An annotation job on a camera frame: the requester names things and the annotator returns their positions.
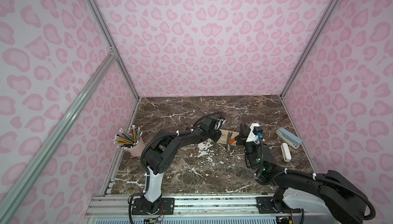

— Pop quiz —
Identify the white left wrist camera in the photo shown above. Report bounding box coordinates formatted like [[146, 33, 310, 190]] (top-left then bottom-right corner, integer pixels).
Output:
[[215, 117, 226, 131]]

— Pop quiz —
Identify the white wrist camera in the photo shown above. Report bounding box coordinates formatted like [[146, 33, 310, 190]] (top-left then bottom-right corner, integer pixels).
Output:
[[246, 123, 263, 144], [215, 117, 226, 131]]

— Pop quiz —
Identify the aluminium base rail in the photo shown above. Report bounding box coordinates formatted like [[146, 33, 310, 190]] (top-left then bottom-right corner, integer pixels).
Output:
[[83, 193, 312, 224]]

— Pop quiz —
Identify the grey blue stapler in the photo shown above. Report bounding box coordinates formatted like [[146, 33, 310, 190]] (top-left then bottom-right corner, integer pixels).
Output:
[[276, 127, 303, 149]]

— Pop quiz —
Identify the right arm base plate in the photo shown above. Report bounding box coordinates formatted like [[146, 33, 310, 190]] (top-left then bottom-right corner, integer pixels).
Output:
[[256, 196, 291, 214]]

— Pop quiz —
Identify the pink cup of pencils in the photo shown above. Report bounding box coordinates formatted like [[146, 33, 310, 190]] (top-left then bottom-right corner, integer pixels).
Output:
[[113, 125, 145, 157]]

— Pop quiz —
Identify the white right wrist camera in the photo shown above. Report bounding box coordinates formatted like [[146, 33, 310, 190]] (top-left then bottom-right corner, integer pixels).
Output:
[[246, 123, 263, 144]]

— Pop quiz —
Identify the light wooden block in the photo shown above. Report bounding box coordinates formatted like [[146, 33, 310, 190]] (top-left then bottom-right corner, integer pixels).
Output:
[[218, 129, 239, 146]]

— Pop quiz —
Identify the orange black claw hammer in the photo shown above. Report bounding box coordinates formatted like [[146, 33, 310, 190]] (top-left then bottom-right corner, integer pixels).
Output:
[[226, 132, 235, 152]]

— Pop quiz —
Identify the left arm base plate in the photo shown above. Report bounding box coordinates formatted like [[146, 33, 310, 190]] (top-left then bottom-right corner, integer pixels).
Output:
[[131, 196, 175, 215]]

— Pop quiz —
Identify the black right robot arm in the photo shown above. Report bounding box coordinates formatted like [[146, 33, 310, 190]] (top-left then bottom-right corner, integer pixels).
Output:
[[235, 123, 376, 224]]

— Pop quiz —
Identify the small white cylinder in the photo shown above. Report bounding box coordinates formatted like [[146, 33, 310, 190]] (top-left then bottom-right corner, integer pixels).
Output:
[[280, 143, 292, 162]]

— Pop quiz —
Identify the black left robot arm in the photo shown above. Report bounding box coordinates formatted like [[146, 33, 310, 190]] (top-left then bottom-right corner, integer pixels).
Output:
[[138, 111, 225, 206]]

